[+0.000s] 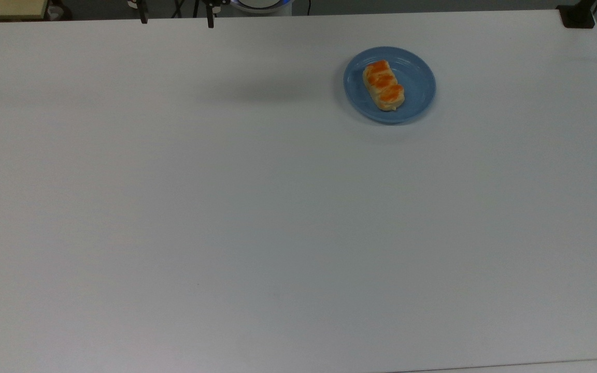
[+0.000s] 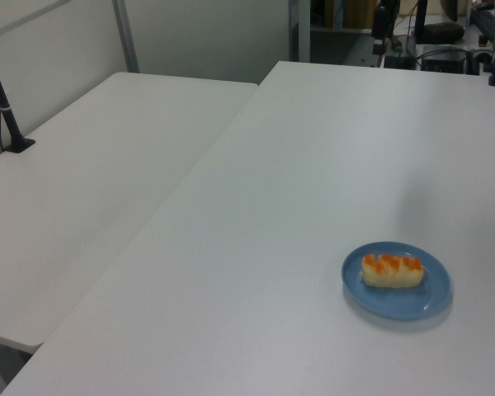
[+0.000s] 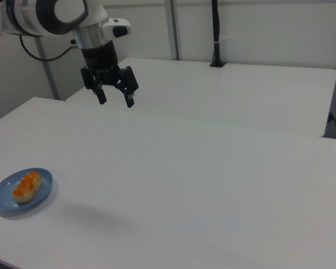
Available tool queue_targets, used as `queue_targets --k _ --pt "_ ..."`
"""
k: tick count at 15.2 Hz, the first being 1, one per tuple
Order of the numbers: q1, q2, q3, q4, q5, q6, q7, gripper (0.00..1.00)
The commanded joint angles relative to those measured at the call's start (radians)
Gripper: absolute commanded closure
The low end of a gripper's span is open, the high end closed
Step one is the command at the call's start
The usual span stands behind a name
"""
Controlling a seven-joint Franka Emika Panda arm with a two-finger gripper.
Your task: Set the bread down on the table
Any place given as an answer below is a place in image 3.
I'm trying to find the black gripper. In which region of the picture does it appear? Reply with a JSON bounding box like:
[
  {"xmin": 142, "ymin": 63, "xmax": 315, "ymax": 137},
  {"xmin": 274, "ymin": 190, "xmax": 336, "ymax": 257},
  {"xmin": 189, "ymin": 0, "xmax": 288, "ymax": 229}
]
[{"xmin": 80, "ymin": 40, "xmax": 139, "ymax": 109}]

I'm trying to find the bread with orange topping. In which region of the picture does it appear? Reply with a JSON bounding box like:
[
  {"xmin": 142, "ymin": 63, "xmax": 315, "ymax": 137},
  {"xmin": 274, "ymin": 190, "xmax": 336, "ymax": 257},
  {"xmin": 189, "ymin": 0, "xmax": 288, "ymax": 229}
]
[{"xmin": 11, "ymin": 170, "xmax": 43, "ymax": 203}]

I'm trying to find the white laminate side table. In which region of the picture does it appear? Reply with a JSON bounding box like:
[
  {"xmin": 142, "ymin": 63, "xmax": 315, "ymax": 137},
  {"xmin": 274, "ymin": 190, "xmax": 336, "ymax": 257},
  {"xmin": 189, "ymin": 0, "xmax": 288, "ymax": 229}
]
[{"xmin": 65, "ymin": 57, "xmax": 336, "ymax": 138}]

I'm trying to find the black pole with base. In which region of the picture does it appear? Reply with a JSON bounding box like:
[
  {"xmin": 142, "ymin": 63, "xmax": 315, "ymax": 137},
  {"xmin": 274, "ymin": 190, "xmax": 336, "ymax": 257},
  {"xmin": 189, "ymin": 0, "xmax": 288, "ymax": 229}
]
[{"xmin": 209, "ymin": 0, "xmax": 227, "ymax": 68}]

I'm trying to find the blue round plate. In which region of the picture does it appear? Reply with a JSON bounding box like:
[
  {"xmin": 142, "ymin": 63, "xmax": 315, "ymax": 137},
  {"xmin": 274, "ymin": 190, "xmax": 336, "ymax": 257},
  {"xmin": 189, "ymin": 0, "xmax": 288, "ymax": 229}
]
[{"xmin": 0, "ymin": 167, "xmax": 54, "ymax": 217}]

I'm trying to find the grey metal partition post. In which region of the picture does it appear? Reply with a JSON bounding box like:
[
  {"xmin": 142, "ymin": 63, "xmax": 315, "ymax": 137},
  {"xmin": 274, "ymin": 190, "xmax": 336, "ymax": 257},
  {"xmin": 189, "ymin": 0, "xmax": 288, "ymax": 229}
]
[
  {"xmin": 165, "ymin": 0, "xmax": 183, "ymax": 61},
  {"xmin": 33, "ymin": 35, "xmax": 61, "ymax": 101}
]

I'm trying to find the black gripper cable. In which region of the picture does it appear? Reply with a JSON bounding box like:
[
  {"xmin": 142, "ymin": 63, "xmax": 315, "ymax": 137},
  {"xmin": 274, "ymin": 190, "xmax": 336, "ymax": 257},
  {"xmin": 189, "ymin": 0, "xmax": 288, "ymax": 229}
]
[{"xmin": 19, "ymin": 33, "xmax": 80, "ymax": 62}]

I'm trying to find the black cable with blue plug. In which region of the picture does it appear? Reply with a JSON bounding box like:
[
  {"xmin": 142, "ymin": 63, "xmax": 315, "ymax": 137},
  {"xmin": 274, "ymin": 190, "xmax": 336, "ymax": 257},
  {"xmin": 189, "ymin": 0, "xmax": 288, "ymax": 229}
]
[{"xmin": 328, "ymin": 111, "xmax": 336, "ymax": 139}]

